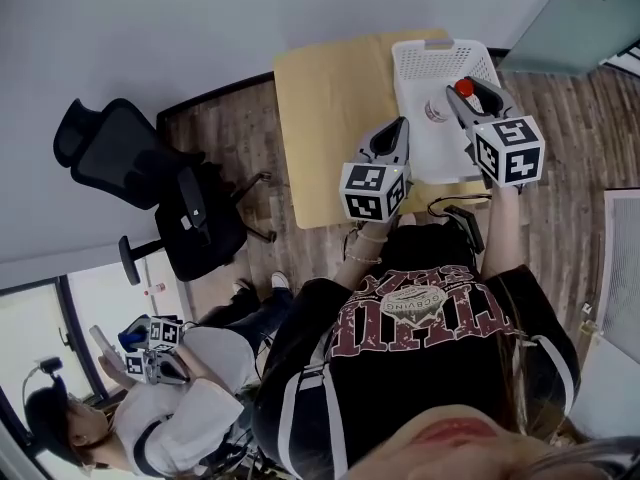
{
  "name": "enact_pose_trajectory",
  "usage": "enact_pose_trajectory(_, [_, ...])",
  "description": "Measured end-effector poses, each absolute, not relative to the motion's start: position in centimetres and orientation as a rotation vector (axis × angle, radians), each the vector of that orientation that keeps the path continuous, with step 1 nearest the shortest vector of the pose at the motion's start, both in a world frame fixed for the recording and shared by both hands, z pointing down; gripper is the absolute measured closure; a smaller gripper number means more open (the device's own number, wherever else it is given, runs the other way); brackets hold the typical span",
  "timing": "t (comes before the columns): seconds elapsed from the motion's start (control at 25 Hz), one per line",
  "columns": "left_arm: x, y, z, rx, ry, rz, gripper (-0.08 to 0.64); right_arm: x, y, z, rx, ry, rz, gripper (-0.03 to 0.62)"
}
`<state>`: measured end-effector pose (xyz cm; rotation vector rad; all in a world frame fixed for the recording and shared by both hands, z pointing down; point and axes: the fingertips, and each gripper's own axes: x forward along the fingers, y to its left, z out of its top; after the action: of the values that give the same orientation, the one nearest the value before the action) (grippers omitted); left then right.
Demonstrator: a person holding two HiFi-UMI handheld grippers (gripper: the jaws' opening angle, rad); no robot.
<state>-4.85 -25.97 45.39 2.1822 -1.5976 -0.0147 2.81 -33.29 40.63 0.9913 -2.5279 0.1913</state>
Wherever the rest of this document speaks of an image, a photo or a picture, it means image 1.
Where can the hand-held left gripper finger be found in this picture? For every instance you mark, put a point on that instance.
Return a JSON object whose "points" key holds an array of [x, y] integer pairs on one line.
{"points": [[405, 143], [371, 138]]}

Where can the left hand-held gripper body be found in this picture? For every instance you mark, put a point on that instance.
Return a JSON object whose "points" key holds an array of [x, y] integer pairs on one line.
{"points": [[372, 193]]}

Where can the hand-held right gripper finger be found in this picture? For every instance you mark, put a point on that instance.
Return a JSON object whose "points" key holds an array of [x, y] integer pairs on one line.
{"points": [[502, 99], [462, 113]]}

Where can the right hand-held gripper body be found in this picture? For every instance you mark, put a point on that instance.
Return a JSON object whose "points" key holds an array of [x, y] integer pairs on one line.
{"points": [[510, 153]]}

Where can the red-capped clear plastic bottle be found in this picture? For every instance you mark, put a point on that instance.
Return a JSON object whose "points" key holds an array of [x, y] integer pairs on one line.
{"points": [[464, 87]]}

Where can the white perforated plastic basket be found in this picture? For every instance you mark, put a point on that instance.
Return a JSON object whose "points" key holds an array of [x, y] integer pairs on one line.
{"points": [[430, 63]]}

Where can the person's right forearm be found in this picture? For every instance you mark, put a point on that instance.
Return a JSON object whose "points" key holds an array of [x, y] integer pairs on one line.
{"points": [[500, 233]]}

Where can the person's left forearm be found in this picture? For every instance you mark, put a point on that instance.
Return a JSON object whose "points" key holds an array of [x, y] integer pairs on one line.
{"points": [[357, 268]]}

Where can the light wooden table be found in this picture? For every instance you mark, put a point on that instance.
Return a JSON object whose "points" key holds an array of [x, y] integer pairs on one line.
{"points": [[330, 118]]}

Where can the black box device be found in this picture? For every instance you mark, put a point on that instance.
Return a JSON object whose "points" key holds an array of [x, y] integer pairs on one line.
{"points": [[467, 225]]}

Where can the frosted glass door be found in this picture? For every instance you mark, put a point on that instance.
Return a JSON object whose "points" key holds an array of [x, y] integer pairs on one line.
{"points": [[565, 23]]}

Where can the black mesh office chair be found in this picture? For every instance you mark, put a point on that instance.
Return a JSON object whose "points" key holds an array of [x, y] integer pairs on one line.
{"points": [[200, 218]]}

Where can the black printed t-shirt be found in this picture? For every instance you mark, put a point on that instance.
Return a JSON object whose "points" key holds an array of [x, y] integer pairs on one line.
{"points": [[415, 378]]}

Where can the white cabinet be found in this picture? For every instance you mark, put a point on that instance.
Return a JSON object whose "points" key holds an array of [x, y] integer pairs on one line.
{"points": [[615, 318]]}

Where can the small red-capped floor bottle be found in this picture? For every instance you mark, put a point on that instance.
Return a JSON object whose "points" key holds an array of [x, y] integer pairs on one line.
{"points": [[156, 288]]}

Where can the person's chin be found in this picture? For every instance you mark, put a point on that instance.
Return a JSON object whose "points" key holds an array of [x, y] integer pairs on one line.
{"points": [[465, 448]]}

